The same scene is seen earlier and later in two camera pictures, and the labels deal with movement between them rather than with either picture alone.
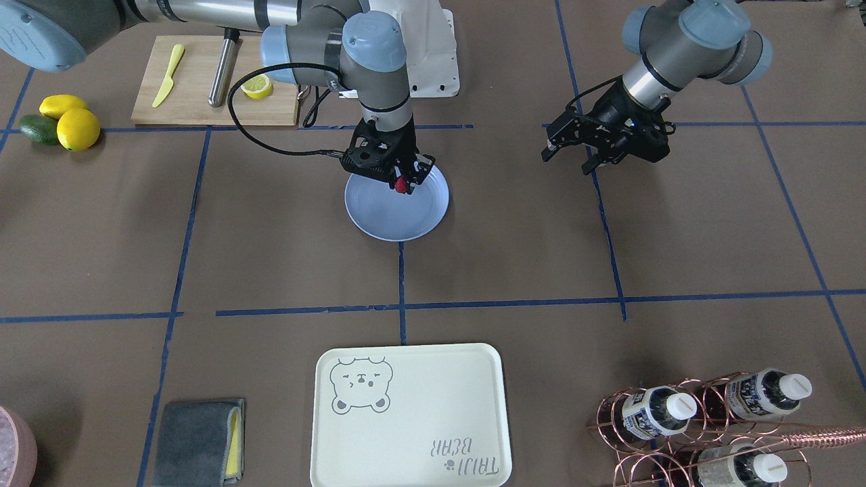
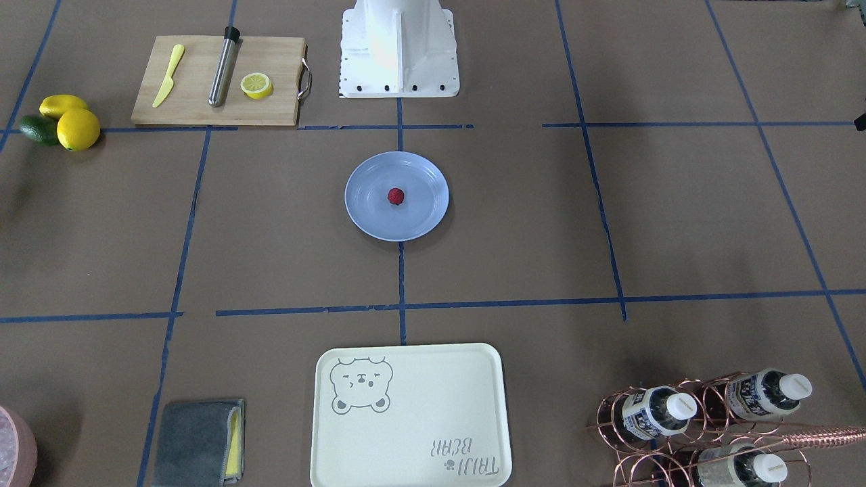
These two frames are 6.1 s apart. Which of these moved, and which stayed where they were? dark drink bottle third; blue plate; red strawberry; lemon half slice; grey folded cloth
Moved: red strawberry
Stayed: lemon half slice; blue plate; grey folded cloth; dark drink bottle third
